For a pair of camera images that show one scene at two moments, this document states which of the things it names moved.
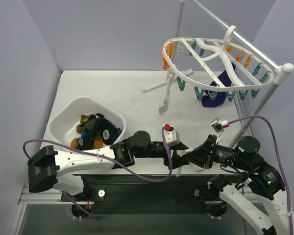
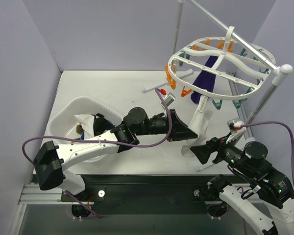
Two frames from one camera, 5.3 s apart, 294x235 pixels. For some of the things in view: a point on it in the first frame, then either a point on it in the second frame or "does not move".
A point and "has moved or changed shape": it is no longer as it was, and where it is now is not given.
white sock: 163,107 to 199,125
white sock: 179,169 to 87,122
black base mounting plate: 146,193 does not move
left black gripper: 168,156 to 172,125
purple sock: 225,79 to 205,80
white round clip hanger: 209,65 has moved or changed shape
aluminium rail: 53,196 does not move
